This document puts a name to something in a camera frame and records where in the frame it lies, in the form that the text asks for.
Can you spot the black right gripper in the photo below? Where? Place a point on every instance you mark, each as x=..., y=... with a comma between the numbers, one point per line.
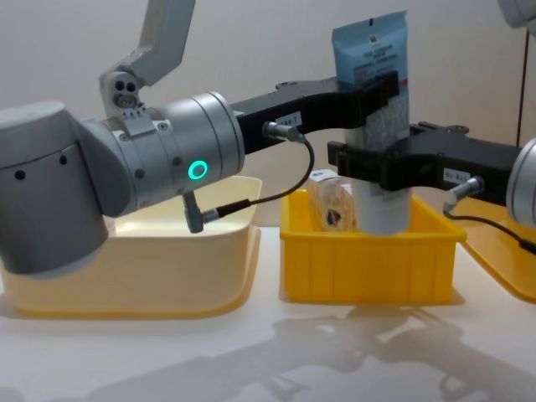
x=456, y=167

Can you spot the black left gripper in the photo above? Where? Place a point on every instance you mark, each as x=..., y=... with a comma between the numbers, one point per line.
x=289, y=109

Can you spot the blue and white squeeze tube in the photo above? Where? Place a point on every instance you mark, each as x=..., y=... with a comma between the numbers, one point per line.
x=377, y=63

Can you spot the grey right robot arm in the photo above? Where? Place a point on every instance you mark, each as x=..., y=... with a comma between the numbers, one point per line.
x=524, y=184

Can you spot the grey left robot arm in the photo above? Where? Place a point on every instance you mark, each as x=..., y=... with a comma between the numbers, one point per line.
x=42, y=167

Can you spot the clear plastic snack packet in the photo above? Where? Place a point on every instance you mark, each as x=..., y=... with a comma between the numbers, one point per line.
x=335, y=205

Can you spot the yellow plastic bin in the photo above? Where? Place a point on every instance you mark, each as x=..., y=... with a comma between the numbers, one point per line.
x=364, y=264

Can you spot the yellow plastic tray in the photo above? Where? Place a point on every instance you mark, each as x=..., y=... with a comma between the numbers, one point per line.
x=502, y=259

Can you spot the cream plastic tub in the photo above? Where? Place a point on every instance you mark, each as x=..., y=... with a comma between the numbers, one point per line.
x=146, y=268

